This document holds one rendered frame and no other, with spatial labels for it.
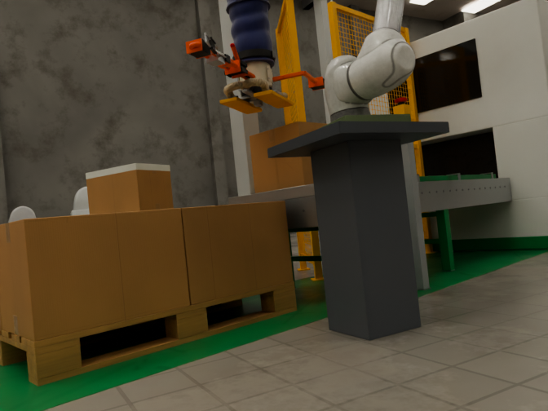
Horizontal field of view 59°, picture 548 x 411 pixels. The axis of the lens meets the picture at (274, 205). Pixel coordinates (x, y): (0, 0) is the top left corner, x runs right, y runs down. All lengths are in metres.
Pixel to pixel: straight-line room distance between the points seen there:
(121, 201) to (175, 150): 8.05
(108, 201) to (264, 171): 1.89
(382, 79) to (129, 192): 2.76
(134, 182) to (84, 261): 2.27
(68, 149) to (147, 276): 9.82
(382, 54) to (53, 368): 1.51
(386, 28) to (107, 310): 1.42
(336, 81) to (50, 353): 1.38
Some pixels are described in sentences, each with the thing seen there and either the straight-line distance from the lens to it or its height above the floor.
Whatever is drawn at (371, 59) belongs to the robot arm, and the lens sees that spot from 1.77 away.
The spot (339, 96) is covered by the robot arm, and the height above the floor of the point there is 0.89.
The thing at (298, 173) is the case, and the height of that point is 0.68.
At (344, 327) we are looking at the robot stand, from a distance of 1.90.
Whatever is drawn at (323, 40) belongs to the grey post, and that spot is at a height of 2.56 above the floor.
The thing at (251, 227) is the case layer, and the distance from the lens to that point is 2.23.
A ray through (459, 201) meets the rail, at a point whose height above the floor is 0.44.
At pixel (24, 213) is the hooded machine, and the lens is 9.91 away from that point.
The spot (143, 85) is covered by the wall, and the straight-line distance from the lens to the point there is 12.33.
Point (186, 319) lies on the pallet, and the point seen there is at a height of 0.09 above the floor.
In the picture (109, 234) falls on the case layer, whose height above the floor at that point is 0.47.
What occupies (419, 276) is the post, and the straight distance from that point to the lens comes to 2.72.
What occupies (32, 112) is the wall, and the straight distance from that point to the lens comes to 11.78.
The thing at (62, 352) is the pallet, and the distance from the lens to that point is 1.83.
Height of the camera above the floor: 0.46
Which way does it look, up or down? 2 degrees up
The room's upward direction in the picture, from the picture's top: 6 degrees counter-clockwise
